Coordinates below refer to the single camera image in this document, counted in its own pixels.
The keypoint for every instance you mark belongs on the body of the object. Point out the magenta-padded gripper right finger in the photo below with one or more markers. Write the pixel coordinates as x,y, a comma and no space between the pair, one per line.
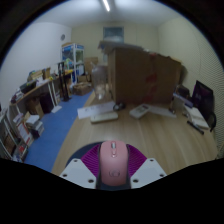
148,171

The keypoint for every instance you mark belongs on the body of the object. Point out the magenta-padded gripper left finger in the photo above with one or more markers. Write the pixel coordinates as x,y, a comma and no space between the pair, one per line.
78,173

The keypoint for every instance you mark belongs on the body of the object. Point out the pink computer mouse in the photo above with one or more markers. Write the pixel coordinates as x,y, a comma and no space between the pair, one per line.
114,163

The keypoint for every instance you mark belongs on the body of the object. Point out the white remote control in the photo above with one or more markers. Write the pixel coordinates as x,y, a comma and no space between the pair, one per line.
140,111

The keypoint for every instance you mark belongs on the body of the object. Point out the white flat rectangular device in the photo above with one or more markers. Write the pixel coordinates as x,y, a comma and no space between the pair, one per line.
104,117

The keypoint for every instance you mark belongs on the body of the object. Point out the stack of books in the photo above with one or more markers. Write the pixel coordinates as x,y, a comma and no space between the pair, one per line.
34,125

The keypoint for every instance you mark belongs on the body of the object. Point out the printed white paper sheet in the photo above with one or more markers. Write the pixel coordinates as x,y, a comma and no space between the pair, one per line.
96,110

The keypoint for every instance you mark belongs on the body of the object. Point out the small black round object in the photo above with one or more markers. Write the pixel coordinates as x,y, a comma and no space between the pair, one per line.
119,106

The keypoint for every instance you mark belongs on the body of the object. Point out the shelf unit with books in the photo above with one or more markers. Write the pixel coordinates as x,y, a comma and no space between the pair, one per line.
13,140

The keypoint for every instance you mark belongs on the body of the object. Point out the open white book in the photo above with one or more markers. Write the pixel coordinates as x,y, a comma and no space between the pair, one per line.
197,116

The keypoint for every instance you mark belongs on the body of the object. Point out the black bin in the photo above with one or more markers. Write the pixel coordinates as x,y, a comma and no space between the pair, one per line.
46,102

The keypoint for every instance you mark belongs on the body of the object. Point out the blue book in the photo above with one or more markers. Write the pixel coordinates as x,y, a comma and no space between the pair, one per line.
186,101

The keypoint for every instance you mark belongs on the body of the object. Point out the open cardboard box with items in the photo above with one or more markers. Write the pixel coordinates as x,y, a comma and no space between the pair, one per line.
82,89

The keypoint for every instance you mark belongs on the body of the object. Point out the dark bag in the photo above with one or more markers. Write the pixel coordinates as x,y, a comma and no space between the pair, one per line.
182,92

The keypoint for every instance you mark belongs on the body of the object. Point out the black floor stand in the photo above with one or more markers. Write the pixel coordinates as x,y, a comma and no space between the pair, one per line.
64,83

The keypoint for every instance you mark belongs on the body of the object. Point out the black office chair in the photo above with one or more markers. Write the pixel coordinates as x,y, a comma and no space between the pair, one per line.
203,96

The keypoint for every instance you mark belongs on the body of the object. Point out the large brown cardboard box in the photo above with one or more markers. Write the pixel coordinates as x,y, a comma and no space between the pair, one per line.
143,76

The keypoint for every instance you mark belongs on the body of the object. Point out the wooden side desk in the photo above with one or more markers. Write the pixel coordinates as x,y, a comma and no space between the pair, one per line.
36,87

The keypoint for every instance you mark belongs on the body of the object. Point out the clear plastic water jug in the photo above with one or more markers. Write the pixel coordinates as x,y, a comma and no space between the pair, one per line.
99,80

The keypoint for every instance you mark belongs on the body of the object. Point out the blue white cabinet machine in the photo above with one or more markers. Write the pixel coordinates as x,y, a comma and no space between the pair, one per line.
73,60

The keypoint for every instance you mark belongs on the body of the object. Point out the grey flat board stack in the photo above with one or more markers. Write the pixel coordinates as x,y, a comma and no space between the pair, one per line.
120,45

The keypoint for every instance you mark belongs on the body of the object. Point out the ceiling light tube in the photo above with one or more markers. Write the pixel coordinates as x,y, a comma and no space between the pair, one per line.
106,5

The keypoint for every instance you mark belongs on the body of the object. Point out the round wall clock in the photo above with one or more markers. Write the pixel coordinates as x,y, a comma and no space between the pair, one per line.
63,37

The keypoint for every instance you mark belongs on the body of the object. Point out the small wall window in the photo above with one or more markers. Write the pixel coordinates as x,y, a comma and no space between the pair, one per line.
113,34

